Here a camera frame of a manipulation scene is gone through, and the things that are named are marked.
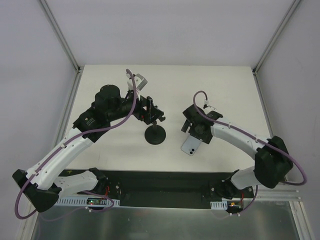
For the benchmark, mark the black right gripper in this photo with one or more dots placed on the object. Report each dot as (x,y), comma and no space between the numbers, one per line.
(191,122)

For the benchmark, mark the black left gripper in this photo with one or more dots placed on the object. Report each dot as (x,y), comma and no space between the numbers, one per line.
(150,110)

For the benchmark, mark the light blue smartphone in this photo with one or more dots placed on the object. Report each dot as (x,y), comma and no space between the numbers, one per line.
(190,145)

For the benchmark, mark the black phone stand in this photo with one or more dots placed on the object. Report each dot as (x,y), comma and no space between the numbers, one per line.
(155,134)

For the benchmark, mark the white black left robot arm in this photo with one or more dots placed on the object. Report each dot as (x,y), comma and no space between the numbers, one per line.
(42,184)

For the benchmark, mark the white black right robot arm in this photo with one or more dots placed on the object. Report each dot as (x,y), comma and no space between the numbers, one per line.
(270,165)

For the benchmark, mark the shiny metal front panel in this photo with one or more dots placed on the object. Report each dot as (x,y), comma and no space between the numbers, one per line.
(263,220)

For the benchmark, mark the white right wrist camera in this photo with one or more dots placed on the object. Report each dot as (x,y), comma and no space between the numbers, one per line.
(210,111)

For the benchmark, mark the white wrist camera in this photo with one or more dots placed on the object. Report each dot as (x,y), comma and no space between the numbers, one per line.
(140,81)
(210,111)

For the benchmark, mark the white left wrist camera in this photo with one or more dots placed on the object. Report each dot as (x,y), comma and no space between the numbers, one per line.
(140,81)

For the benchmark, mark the aluminium right table rail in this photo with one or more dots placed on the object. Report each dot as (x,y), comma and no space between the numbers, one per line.
(265,110)

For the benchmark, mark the aluminium table rail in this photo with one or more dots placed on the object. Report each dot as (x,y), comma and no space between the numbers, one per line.
(265,110)
(65,120)

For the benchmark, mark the white slotted right cable duct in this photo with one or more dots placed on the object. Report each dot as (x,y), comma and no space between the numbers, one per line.
(219,205)

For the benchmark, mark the white slotted cable duct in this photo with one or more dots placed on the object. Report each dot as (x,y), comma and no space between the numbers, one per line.
(87,201)
(219,205)

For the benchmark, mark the aluminium left frame post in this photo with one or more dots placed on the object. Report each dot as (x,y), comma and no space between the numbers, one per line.
(59,34)

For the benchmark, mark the aluminium frame post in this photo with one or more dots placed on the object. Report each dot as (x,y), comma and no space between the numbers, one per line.
(293,7)
(59,34)

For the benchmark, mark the white slotted left cable duct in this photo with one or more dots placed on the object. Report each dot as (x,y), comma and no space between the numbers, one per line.
(87,201)

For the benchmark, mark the aluminium right frame post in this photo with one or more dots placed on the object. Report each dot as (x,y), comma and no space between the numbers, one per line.
(293,7)

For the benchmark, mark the aluminium left table rail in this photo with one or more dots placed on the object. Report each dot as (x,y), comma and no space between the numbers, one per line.
(65,120)

